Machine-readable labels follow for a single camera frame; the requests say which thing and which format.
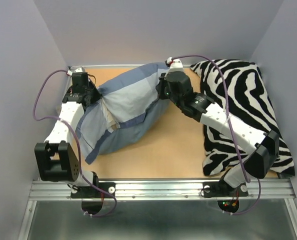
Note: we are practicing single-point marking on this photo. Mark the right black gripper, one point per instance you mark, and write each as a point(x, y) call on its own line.
point(163, 80)

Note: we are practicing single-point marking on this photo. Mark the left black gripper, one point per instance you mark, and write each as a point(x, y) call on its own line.
point(98, 94)

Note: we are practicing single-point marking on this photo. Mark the blue striped pillowcase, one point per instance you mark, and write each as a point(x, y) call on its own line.
point(128, 108)

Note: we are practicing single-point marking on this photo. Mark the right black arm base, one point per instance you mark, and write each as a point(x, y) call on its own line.
point(228, 198)

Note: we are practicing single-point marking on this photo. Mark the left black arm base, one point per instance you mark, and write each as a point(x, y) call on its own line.
point(95, 203)

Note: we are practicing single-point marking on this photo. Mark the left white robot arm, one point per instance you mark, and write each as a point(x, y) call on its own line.
point(59, 156)

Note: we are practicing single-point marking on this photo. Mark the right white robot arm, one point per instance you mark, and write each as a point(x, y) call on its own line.
point(262, 148)

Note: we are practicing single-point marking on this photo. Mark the zebra print pillow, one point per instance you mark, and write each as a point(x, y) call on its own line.
point(248, 100)

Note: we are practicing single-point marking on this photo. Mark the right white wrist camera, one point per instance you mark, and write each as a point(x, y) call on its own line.
point(174, 63)

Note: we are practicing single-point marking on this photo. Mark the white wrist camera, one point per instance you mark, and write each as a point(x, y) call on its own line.
point(72, 70)
point(174, 63)

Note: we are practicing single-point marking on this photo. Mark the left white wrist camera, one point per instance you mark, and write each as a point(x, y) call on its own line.
point(72, 70)

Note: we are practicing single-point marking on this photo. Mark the aluminium front rail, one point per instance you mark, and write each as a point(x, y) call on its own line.
point(157, 189)

